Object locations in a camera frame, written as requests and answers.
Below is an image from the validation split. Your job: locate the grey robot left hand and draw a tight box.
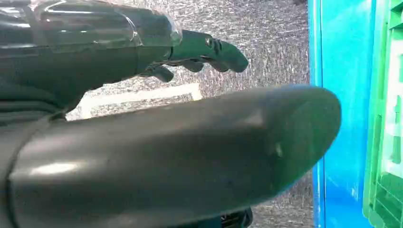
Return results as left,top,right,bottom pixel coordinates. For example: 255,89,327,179
0,0,342,228

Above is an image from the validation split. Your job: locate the green plastic crate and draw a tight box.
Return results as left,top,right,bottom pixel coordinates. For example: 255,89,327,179
362,0,403,228

